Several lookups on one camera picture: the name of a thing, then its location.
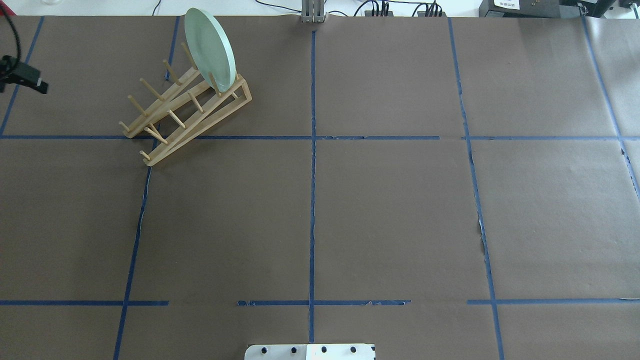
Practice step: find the light green plate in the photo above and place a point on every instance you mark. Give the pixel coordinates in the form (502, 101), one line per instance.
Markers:
(210, 48)

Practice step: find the wooden dish rack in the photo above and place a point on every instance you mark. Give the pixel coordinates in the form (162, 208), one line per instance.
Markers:
(191, 106)

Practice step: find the orange black power strip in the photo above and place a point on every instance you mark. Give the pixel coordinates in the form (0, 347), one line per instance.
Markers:
(407, 9)

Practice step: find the black computer box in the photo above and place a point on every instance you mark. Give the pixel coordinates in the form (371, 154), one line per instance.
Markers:
(549, 9)

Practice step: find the aluminium frame post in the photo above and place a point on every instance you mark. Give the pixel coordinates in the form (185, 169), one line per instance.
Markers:
(313, 11)

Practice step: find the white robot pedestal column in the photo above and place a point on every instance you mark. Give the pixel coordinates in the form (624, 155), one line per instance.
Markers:
(313, 351)

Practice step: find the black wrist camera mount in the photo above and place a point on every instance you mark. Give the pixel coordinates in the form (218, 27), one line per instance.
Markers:
(19, 73)

